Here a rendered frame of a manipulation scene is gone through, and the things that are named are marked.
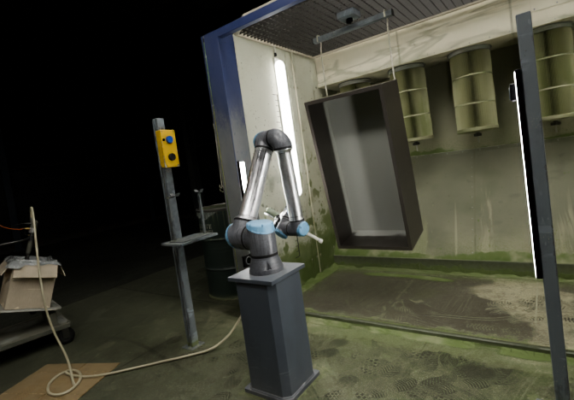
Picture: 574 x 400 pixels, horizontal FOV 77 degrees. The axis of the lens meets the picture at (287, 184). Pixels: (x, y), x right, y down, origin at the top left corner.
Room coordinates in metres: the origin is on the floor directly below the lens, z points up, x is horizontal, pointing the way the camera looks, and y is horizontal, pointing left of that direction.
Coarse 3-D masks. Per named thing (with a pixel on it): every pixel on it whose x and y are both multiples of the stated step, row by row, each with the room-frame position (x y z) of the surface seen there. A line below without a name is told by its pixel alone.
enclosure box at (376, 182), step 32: (352, 96) 2.87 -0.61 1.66; (384, 96) 2.40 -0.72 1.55; (320, 128) 2.89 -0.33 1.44; (352, 128) 2.95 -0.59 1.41; (384, 128) 2.80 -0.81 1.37; (320, 160) 2.83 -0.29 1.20; (352, 160) 3.02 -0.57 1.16; (384, 160) 2.87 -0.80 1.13; (352, 192) 3.11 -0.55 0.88; (384, 192) 2.95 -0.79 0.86; (416, 192) 2.79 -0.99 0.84; (352, 224) 3.18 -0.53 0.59; (384, 224) 3.03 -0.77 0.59; (416, 224) 2.72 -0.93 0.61
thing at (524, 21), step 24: (528, 24) 1.38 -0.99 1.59; (528, 48) 1.39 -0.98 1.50; (528, 72) 1.39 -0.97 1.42; (528, 96) 1.40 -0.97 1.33; (528, 120) 1.40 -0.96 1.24; (552, 240) 1.38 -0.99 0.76; (552, 264) 1.39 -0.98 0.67; (552, 288) 1.39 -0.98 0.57; (552, 312) 1.40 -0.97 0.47; (552, 336) 1.40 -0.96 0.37; (552, 360) 1.41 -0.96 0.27
